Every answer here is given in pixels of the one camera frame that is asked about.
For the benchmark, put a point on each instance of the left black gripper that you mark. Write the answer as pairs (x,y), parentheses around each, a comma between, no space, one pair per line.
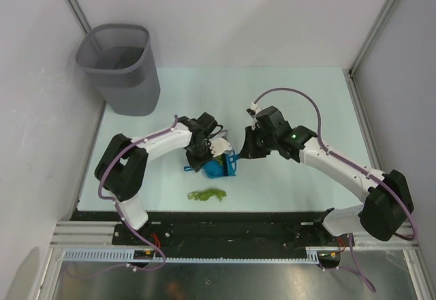
(197,163)

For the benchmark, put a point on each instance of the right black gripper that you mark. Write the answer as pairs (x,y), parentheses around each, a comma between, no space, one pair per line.
(249,151)

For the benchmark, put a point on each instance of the blue plastic dustpan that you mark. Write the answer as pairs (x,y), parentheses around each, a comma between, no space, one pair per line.
(212,169)

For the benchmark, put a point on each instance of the blue hand brush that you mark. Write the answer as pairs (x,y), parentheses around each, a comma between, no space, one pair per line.
(229,161)

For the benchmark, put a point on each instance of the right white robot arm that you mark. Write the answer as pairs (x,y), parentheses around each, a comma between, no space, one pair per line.
(385,200)

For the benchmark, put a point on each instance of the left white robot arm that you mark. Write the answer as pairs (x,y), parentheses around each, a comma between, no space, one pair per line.
(122,168)

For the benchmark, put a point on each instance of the green paper scrap far corner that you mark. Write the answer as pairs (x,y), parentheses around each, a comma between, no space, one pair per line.
(220,159)

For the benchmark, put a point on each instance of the green paper scrap right cluster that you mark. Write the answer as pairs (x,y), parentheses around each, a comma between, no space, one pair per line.
(204,195)

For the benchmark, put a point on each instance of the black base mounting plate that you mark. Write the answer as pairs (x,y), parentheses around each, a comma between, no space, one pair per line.
(267,231)

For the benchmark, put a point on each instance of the grey mesh waste bin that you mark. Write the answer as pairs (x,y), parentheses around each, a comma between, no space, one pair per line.
(119,63)

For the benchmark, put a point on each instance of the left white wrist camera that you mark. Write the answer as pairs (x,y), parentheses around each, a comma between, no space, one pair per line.
(219,146)

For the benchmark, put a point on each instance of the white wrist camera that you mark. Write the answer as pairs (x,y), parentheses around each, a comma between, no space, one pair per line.
(219,146)
(252,111)

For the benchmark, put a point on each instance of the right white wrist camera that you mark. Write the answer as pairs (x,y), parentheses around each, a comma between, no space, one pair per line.
(252,111)

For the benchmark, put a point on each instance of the white slotted cable duct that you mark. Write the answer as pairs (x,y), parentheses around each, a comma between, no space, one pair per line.
(144,256)

